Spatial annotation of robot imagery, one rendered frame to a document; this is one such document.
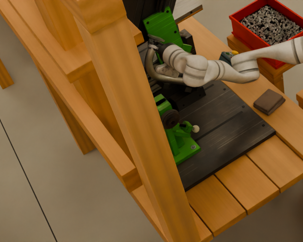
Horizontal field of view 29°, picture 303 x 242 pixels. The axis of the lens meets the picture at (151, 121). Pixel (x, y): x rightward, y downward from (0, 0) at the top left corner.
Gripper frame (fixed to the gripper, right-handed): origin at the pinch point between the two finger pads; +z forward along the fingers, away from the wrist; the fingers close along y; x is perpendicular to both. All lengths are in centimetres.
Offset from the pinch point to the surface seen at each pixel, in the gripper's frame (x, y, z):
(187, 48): -1.6, -15.7, 2.7
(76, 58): 5, 42, -36
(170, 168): 23, 16, -62
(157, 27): -5.5, -0.1, 3.0
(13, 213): 131, -8, 96
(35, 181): 115, -19, 109
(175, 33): -5.6, -8.4, 3.0
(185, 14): -12.7, -16.7, 15.0
